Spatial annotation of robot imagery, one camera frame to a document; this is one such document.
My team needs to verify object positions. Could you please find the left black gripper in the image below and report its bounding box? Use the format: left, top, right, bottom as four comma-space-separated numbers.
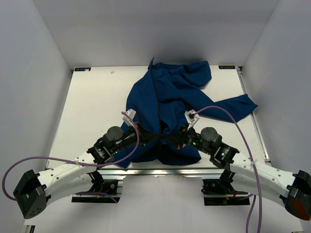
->
111, 122, 159, 154

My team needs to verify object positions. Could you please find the purple cable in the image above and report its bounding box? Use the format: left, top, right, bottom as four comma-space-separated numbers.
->
1, 111, 140, 203
188, 105, 263, 233

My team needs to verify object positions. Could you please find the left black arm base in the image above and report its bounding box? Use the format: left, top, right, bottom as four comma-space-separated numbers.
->
71, 170, 125, 203

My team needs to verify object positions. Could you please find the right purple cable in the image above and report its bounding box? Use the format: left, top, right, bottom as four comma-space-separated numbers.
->
188, 105, 263, 233

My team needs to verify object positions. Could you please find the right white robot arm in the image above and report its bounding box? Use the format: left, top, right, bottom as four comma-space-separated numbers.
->
164, 127, 311, 221

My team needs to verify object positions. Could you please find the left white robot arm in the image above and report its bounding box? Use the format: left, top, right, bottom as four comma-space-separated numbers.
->
13, 109, 158, 219

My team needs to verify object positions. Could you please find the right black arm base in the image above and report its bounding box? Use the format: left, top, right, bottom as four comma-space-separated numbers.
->
201, 170, 251, 206

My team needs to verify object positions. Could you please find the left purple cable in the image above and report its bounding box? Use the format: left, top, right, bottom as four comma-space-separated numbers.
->
1, 111, 140, 203

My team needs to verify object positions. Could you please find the blue table label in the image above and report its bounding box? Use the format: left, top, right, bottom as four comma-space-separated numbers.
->
218, 65, 236, 69
74, 67, 91, 72

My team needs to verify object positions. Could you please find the blue jacket with black lining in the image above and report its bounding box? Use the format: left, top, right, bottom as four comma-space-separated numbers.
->
115, 61, 257, 168

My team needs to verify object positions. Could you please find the right blue table label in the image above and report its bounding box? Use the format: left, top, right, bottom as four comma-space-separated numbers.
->
218, 65, 236, 69

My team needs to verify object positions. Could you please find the left blue table label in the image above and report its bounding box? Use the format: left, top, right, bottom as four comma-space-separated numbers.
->
74, 67, 91, 72

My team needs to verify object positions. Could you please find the white front panel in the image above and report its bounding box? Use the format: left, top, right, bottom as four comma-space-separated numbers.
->
23, 175, 304, 233

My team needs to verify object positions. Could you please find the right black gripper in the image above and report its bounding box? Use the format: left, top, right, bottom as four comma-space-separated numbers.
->
163, 123, 212, 156

